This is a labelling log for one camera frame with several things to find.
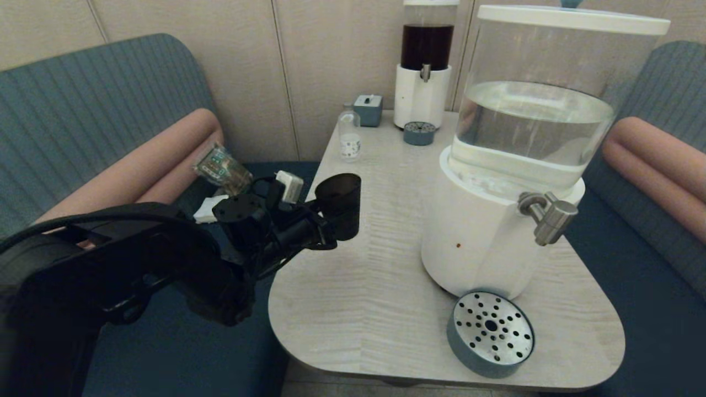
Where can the long pink bolster cushion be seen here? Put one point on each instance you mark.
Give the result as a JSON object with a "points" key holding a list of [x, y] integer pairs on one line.
{"points": [[138, 165]]}

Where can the small dark drink dispenser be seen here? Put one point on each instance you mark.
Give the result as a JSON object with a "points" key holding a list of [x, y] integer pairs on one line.
{"points": [[422, 94]]}

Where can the teal bench beside water dispenser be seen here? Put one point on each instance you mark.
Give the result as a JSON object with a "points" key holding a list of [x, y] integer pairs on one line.
{"points": [[651, 309]]}

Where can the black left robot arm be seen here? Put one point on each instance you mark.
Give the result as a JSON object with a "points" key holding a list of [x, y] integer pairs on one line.
{"points": [[110, 264]]}

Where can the silver metal dispenser tap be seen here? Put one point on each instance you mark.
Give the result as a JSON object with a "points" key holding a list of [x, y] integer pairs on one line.
{"points": [[551, 220]]}

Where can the blue-grey napkin box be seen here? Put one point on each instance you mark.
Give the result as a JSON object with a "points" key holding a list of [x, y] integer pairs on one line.
{"points": [[368, 112]]}

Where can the black tapered cup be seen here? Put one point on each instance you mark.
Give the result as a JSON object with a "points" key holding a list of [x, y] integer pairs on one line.
{"points": [[342, 204]]}

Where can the small blue-grey drip tray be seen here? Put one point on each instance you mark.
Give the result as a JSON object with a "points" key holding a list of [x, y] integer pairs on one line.
{"points": [[419, 135]]}

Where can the small clear plastic bottle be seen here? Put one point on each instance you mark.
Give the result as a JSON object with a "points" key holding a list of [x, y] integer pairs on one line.
{"points": [[349, 140]]}

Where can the teal bench with snack packet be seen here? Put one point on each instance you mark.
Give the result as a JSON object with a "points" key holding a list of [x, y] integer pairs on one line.
{"points": [[83, 110]]}

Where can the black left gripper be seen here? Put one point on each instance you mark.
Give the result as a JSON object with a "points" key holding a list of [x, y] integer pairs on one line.
{"points": [[295, 229]]}

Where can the large white water dispenser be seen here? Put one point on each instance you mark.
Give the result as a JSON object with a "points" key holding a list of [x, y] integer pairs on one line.
{"points": [[474, 231]]}

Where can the white folded napkins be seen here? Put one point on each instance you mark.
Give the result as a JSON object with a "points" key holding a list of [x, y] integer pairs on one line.
{"points": [[205, 212]]}

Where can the large blue-grey perforated drip tray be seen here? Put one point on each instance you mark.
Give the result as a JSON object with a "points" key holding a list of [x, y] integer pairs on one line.
{"points": [[488, 336]]}

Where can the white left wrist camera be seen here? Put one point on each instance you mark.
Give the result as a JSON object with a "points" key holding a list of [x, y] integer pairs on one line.
{"points": [[289, 186]]}

